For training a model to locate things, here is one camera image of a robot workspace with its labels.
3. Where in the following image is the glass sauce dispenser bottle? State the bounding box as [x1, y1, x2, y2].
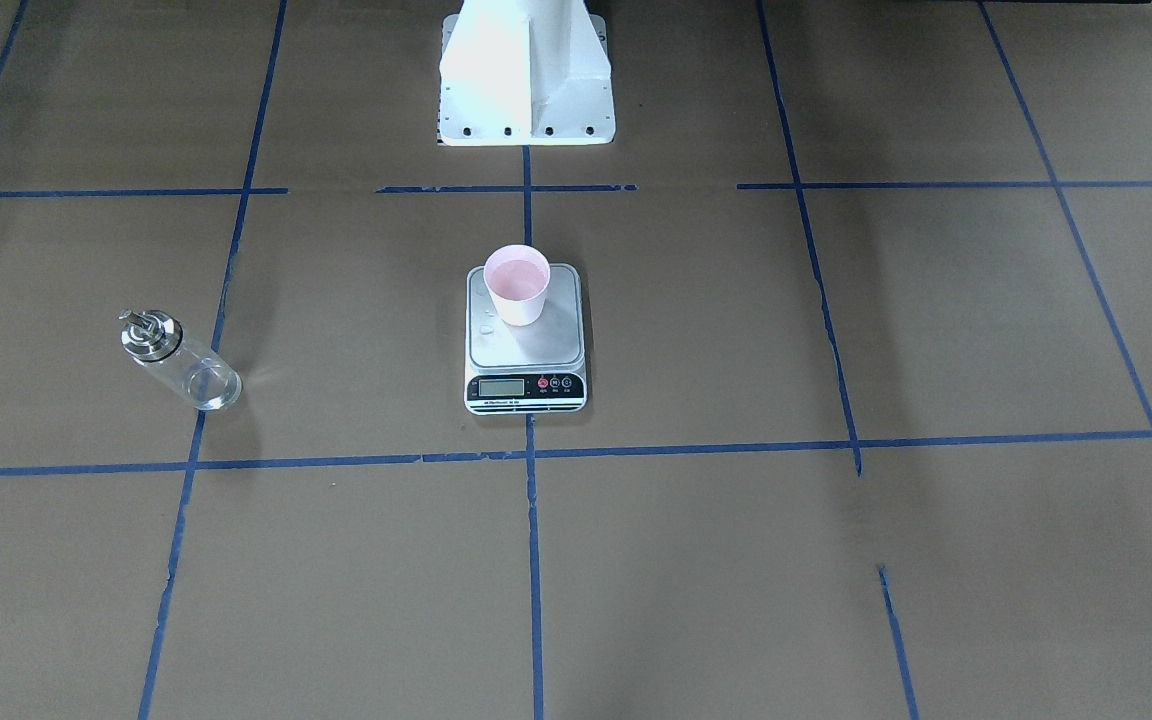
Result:
[119, 309, 243, 414]

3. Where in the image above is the digital kitchen scale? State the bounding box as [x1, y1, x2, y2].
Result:
[463, 263, 590, 416]

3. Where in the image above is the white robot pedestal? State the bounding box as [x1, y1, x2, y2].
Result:
[435, 1, 617, 147]

